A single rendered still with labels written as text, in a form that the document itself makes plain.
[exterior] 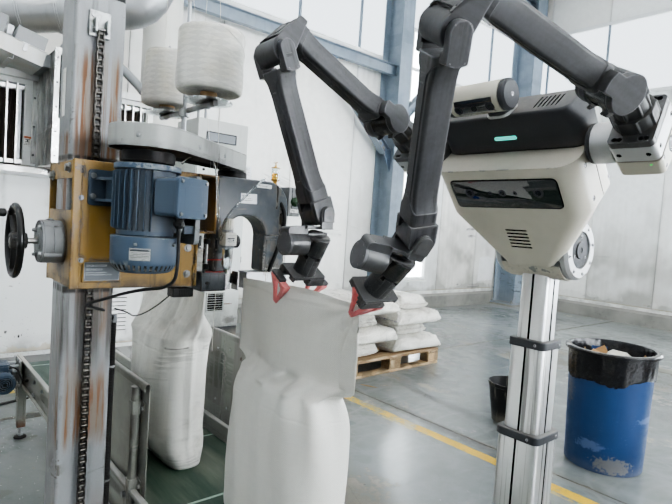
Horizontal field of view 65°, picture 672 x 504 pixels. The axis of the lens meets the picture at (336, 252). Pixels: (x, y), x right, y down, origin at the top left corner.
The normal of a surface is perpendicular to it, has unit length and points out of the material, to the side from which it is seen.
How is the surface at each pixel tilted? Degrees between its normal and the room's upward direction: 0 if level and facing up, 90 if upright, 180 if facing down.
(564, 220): 130
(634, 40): 90
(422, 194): 115
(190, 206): 90
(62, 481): 90
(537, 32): 120
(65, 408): 90
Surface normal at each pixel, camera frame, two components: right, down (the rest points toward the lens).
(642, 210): -0.76, -0.02
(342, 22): 0.65, 0.08
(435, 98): 0.26, 0.54
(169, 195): -0.43, 0.02
